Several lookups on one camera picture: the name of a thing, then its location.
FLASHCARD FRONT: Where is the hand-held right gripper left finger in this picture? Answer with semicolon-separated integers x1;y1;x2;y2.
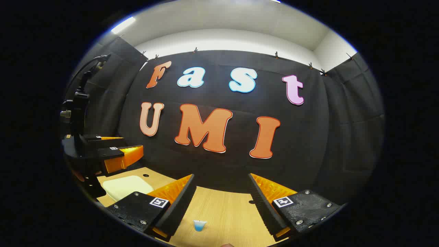
106;174;197;242

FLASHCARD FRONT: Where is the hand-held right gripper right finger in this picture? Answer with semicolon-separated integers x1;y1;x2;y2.
248;173;343;242

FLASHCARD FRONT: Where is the pale yellow suitcase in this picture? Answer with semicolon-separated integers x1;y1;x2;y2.
102;176;154;202

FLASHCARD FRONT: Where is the black backdrop cloth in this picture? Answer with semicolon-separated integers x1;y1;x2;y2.
60;37;385;206

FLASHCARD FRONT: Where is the ceiling light strip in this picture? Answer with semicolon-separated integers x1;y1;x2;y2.
110;16;136;34

